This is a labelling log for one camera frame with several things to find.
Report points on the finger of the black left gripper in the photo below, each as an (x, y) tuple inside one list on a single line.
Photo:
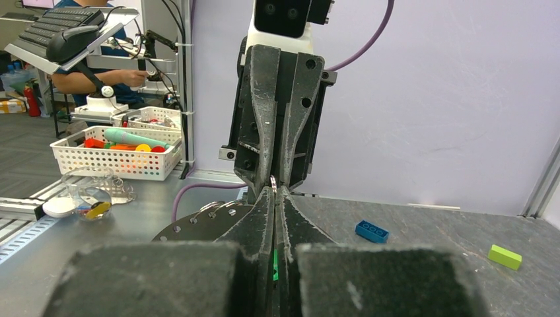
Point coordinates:
[(264, 64), (306, 82)]

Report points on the green key tag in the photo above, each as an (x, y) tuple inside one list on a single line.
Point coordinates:
[(275, 266)]

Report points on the perforated metal ring plate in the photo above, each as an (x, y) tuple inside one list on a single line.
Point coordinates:
[(207, 224)]

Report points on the lime green block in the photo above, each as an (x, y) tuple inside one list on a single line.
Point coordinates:
[(505, 257)]

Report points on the black keyboard on stand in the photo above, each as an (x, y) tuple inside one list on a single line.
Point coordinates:
[(62, 37)]

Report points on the white perforated basket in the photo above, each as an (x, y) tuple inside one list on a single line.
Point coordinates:
[(136, 165), (150, 117)]

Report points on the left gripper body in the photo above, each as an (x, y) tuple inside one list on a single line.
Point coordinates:
[(243, 144)]

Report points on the clear plastic bowl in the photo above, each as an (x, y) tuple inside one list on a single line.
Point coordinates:
[(89, 188)]

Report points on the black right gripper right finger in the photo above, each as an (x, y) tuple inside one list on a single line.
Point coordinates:
[(318, 277)]

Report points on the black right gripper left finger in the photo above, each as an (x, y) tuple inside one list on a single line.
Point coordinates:
[(231, 276)]

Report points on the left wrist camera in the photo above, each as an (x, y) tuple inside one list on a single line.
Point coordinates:
[(286, 24)]

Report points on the dark blue flat brick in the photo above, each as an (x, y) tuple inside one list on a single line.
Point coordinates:
[(371, 232)]

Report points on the seated person in blue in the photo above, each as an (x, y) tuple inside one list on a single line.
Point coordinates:
[(79, 86)]

